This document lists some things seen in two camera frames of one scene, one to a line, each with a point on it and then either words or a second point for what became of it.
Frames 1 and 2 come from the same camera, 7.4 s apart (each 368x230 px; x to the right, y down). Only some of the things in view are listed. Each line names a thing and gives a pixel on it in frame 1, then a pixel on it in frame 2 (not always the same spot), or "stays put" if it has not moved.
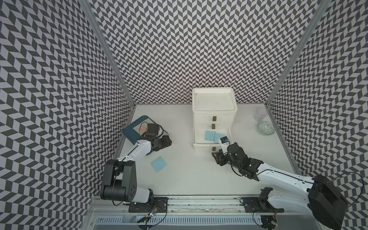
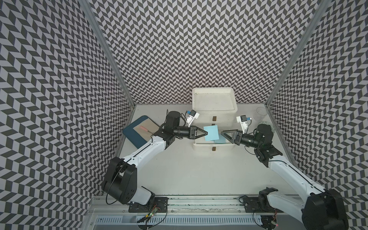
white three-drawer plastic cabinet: [214, 114] stays put
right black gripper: [219, 158] to [236, 136]
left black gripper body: [162, 142] to [191, 132]
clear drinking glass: [260, 113] stays put
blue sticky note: [158, 164] to [212, 132]
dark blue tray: [131, 132] stays put
